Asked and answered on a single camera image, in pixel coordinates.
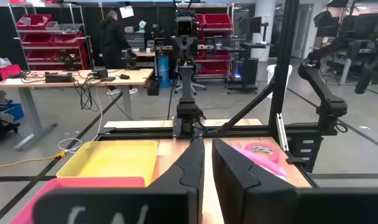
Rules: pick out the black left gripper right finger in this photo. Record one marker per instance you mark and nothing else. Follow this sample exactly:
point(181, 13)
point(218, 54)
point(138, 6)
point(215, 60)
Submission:
point(238, 193)

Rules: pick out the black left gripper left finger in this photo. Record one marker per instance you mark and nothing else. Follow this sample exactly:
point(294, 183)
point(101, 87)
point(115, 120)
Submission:
point(176, 199)

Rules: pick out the pink stapler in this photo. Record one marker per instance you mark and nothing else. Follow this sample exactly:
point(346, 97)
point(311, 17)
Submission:
point(263, 163)

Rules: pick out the pink tape roll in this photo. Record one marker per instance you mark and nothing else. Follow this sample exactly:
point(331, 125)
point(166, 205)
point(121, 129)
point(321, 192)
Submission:
point(276, 155)

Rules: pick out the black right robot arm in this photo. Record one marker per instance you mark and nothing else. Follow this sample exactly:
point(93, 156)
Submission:
point(186, 81)

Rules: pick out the blue barrel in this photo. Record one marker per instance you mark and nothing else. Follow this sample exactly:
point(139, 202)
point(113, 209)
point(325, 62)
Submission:
point(163, 71)

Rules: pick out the office chair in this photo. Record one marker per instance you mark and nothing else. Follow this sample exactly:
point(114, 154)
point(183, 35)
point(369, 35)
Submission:
point(195, 85)

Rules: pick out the wooden workbench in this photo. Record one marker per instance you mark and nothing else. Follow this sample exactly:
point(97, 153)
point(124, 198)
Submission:
point(145, 53)

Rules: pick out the wooden desk with grey legs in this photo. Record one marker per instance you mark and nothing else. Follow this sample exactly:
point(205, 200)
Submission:
point(136, 77)

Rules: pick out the black equipment cart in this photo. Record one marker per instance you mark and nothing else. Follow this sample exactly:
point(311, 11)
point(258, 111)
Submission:
point(245, 70)

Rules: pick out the white paper sheet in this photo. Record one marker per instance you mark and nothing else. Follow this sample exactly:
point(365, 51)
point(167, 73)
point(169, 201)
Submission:
point(127, 12)

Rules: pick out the person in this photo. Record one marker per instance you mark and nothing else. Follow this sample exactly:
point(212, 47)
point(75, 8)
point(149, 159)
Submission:
point(112, 40)

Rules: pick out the yellow plastic tray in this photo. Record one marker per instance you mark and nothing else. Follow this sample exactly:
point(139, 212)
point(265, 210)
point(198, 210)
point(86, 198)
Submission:
point(114, 158)

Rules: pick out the black power supply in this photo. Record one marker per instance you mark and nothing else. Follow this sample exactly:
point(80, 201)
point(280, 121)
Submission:
point(99, 73)

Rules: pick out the white waste bin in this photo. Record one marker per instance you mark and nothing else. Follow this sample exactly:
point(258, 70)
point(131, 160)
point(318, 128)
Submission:
point(270, 77)

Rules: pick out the pink plastic tray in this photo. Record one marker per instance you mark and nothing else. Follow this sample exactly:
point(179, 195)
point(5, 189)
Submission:
point(83, 182)

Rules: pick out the white door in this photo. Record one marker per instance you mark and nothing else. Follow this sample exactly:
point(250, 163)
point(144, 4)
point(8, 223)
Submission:
point(301, 31)

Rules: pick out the black box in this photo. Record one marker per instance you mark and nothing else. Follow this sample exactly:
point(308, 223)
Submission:
point(58, 77)

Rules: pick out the red box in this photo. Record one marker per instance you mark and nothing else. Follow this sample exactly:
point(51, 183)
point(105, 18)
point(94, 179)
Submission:
point(10, 71)

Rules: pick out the blue storage bin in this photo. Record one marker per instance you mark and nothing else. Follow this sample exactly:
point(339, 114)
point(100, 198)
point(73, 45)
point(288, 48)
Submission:
point(15, 111)

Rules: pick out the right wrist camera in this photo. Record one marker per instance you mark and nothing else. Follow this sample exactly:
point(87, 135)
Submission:
point(186, 26)

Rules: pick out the black aluminium frame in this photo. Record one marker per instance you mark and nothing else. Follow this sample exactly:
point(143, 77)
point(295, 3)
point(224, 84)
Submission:
point(283, 62)

